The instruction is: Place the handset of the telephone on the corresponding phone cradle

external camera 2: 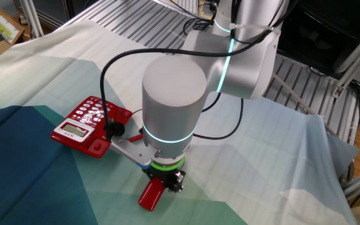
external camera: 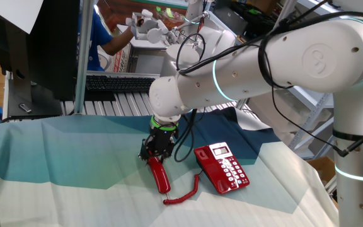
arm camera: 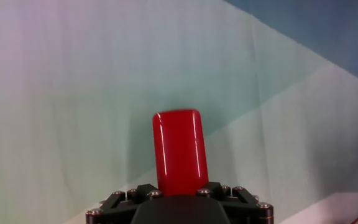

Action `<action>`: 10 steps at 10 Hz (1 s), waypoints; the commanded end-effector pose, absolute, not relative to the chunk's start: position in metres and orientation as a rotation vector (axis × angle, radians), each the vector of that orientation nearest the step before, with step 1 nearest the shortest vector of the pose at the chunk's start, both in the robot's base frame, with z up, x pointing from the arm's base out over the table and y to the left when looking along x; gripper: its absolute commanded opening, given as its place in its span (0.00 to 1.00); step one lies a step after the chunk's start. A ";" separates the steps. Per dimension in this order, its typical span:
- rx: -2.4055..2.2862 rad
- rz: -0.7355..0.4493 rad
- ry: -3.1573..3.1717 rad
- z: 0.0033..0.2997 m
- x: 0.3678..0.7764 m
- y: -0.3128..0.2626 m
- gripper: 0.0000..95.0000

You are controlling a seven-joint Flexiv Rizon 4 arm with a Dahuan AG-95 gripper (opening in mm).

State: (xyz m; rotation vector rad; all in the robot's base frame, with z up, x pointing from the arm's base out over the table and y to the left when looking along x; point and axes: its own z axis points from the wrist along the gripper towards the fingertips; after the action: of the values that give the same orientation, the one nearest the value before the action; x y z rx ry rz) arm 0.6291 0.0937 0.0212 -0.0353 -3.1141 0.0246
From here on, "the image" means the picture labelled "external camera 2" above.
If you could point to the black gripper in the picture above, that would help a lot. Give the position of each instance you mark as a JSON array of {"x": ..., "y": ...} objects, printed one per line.
[{"x": 164, "y": 175}]

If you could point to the red telephone base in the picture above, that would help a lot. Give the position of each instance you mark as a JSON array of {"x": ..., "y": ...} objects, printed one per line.
[{"x": 97, "y": 147}]

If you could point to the black bulky equipment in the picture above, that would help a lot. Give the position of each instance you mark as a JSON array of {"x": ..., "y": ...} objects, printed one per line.
[{"x": 317, "y": 31}]

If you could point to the white computer keyboard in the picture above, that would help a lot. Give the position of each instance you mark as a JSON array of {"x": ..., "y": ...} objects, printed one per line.
[{"x": 187, "y": 4}]

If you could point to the teal blue white tablecloth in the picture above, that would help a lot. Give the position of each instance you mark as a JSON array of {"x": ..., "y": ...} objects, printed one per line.
[{"x": 261, "y": 156}]

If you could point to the red telephone handset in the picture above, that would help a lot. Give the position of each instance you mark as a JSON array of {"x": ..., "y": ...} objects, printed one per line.
[{"x": 150, "y": 195}]

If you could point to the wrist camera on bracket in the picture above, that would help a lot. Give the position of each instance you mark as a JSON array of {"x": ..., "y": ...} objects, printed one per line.
[{"x": 130, "y": 150}]

